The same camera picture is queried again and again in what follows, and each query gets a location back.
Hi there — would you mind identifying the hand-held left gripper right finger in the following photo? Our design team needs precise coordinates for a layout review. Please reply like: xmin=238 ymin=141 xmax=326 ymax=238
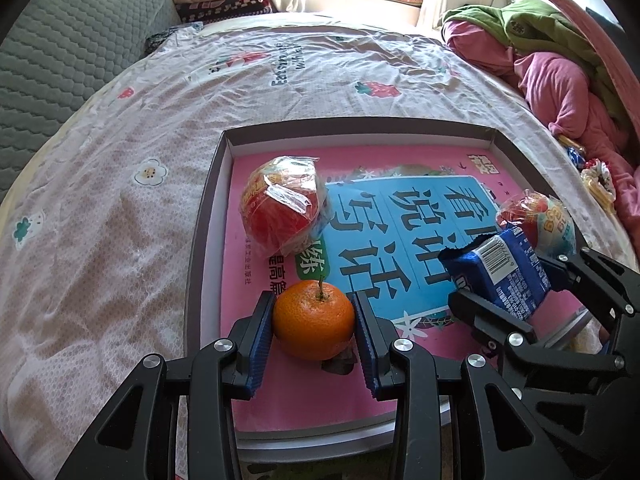
xmin=350 ymin=291 xmax=573 ymax=480

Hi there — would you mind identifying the grey shallow cardboard box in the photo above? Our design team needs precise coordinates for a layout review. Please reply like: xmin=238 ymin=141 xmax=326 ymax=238
xmin=185 ymin=117 xmax=603 ymax=464

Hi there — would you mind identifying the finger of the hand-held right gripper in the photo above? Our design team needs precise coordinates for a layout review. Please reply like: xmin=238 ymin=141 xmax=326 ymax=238
xmin=548 ymin=247 xmax=640 ymax=357
xmin=447 ymin=290 xmax=627 ymax=462

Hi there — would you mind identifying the blue cookie packet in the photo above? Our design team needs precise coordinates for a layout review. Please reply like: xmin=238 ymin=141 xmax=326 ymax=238
xmin=438 ymin=227 xmax=554 ymax=322

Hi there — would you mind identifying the dark checked folded blanket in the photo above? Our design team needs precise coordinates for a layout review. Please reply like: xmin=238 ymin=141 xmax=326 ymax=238
xmin=177 ymin=0 xmax=277 ymax=24

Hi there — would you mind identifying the orange mandarin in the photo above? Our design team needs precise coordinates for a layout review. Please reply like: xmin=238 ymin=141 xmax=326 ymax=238
xmin=272 ymin=279 xmax=356 ymax=361

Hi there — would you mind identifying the plastic-wrapped toy ball with label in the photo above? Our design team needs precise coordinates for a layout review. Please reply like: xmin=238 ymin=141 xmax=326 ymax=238
xmin=496 ymin=189 xmax=579 ymax=257

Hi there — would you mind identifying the magenta duvet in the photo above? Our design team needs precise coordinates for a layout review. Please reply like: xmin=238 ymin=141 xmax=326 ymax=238
xmin=442 ymin=20 xmax=637 ymax=172

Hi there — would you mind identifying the dark floral pillow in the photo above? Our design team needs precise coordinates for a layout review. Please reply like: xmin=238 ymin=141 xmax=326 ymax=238
xmin=145 ymin=22 xmax=204 ymax=56

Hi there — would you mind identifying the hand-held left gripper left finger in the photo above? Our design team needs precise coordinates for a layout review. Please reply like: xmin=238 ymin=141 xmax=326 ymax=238
xmin=55 ymin=291 xmax=277 ymax=480

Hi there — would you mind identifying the pink and blue picture book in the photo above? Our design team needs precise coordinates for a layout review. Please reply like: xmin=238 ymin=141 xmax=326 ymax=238
xmin=220 ymin=147 xmax=590 ymax=434

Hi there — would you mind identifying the grey quilted headboard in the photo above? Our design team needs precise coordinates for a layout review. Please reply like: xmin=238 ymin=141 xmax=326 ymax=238
xmin=0 ymin=0 xmax=184 ymax=202

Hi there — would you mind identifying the strawberry print bedsheet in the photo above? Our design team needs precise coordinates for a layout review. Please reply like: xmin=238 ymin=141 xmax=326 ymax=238
xmin=0 ymin=10 xmax=626 ymax=480

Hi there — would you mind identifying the green blanket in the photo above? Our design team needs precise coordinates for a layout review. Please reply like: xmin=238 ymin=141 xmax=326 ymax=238
xmin=442 ymin=0 xmax=632 ymax=127

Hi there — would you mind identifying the salmon pink quilt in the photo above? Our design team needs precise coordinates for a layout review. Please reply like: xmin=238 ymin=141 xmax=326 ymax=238
xmin=517 ymin=0 xmax=640 ymax=203

